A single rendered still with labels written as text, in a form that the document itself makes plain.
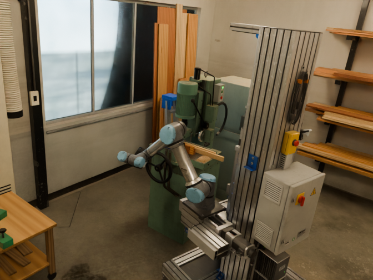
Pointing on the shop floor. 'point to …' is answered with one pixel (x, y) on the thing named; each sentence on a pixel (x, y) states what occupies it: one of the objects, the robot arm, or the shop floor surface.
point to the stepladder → (170, 99)
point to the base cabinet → (171, 204)
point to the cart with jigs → (5, 273)
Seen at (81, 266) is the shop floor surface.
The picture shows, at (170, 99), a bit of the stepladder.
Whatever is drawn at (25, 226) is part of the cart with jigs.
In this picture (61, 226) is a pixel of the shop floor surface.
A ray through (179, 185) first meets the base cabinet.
